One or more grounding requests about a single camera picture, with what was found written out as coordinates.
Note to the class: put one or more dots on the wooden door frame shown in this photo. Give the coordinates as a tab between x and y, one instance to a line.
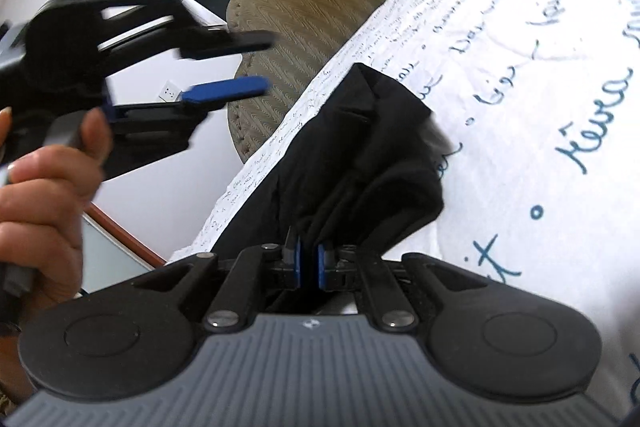
130	239

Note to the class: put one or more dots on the black pants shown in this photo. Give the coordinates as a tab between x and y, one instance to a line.
350	147

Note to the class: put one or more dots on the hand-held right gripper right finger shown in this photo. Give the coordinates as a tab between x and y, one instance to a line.
322	268

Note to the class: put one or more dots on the frosted glass flower-pattern door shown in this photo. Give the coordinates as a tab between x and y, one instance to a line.
107	264

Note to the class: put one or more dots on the white wall socket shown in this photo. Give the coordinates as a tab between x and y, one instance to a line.
170	92

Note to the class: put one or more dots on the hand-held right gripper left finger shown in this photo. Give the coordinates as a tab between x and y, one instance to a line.
297	264

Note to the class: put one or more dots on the white script-printed blanket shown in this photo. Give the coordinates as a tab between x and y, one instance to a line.
525	107

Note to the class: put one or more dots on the person's left hand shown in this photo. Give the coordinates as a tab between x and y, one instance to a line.
45	217

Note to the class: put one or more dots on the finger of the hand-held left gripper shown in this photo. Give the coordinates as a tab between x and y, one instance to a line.
225	89
230	43

